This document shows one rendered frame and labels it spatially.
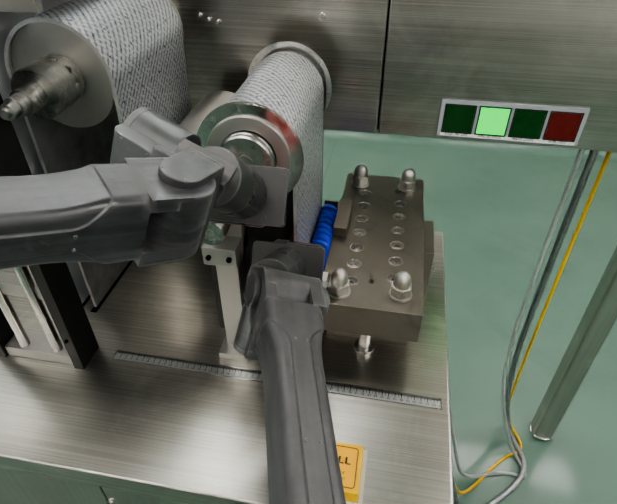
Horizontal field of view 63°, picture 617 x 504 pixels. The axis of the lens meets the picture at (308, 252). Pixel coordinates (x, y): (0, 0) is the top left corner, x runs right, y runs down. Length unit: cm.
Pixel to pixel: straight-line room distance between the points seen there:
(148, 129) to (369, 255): 48
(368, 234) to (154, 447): 49
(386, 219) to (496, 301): 150
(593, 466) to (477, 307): 75
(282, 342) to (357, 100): 61
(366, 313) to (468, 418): 122
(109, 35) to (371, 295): 51
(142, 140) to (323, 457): 31
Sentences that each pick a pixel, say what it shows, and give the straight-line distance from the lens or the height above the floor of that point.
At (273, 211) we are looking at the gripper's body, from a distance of 56.
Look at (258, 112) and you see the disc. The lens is 66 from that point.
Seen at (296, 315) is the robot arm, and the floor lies 121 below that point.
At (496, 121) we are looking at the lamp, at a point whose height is 119.
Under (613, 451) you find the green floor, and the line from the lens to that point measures 208.
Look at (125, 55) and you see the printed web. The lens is 76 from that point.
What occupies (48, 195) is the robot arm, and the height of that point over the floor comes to 139.
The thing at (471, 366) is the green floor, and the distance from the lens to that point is 211.
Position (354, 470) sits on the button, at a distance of 74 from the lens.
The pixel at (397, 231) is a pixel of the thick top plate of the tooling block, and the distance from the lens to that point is 94.
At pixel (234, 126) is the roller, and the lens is 67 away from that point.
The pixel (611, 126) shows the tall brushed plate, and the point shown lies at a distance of 106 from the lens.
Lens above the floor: 157
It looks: 39 degrees down
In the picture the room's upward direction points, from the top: straight up
